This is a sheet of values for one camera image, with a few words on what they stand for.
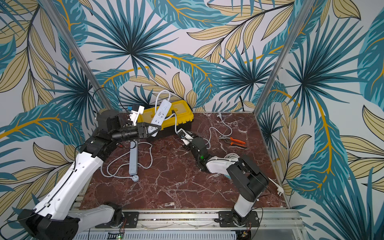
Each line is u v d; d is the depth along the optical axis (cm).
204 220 75
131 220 74
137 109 60
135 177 86
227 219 73
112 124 50
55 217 37
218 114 117
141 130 57
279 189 80
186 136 75
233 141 103
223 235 130
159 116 64
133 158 93
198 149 66
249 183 46
